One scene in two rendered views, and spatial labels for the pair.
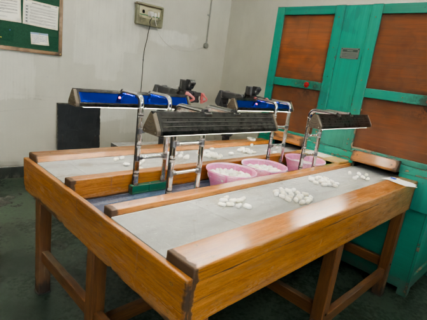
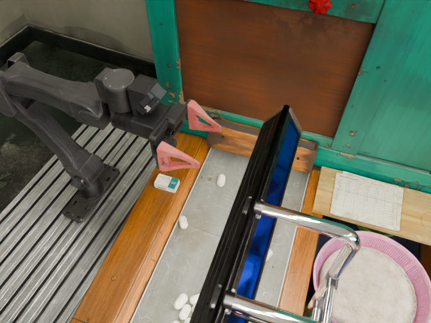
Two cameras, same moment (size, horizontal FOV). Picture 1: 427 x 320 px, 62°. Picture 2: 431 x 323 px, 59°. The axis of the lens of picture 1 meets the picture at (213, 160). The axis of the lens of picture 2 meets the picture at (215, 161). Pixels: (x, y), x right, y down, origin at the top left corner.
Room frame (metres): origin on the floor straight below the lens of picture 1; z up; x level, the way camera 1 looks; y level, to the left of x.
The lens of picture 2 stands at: (2.18, -0.14, 1.62)
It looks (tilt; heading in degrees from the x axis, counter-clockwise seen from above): 52 degrees down; 335
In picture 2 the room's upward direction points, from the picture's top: straight up
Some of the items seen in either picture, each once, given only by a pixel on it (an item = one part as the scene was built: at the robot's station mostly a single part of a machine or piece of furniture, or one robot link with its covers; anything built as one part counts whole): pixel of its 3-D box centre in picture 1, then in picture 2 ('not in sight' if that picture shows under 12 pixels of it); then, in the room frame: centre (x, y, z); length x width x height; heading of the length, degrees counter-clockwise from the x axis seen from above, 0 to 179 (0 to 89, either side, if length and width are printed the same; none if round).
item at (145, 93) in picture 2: (257, 93); (152, 106); (2.70, -0.25, 1.13); 0.07 x 0.06 x 0.11; 131
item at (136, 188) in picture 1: (142, 140); not in sight; (1.63, 0.34, 0.90); 0.20 x 0.19 x 0.45; 136
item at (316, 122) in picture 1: (342, 120); not in sight; (2.00, -0.68, 1.08); 0.62 x 0.08 x 0.07; 136
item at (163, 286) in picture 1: (81, 219); not in sight; (1.22, 0.46, 0.66); 1.22 x 0.02 x 0.16; 46
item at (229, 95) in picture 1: (231, 100); (52, 99); (2.89, -0.08, 1.05); 0.30 x 0.09 x 0.12; 41
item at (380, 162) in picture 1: (374, 160); not in sight; (2.27, -1.03, 0.83); 0.30 x 0.06 x 0.07; 46
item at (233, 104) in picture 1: (263, 105); (239, 255); (2.39, -0.28, 1.08); 0.62 x 0.08 x 0.07; 136
